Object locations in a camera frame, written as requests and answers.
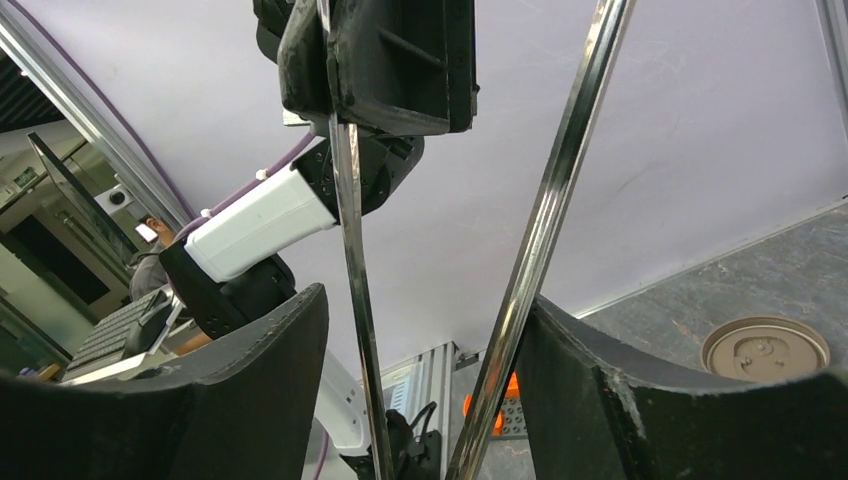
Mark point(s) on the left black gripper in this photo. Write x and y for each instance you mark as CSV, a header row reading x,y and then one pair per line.
x,y
406,68

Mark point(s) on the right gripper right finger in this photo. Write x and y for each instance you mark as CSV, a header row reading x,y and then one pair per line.
x,y
598,408

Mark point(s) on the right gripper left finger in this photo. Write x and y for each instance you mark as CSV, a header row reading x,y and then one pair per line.
x,y
239,408

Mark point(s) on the metal tongs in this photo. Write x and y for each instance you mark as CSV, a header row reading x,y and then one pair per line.
x,y
554,195

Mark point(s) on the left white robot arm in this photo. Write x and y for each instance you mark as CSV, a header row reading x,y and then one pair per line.
x,y
226,270

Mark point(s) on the grey lego baseplate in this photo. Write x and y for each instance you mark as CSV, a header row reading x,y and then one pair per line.
x,y
510,424

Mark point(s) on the orange horseshoe toy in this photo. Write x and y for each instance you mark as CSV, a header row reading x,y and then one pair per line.
x,y
512,391

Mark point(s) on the computer keyboard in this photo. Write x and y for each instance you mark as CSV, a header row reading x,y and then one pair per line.
x,y
110,334

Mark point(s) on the person in background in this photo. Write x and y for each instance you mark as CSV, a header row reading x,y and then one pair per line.
x,y
149,275

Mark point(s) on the left brown lid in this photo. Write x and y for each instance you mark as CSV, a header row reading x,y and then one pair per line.
x,y
764,349

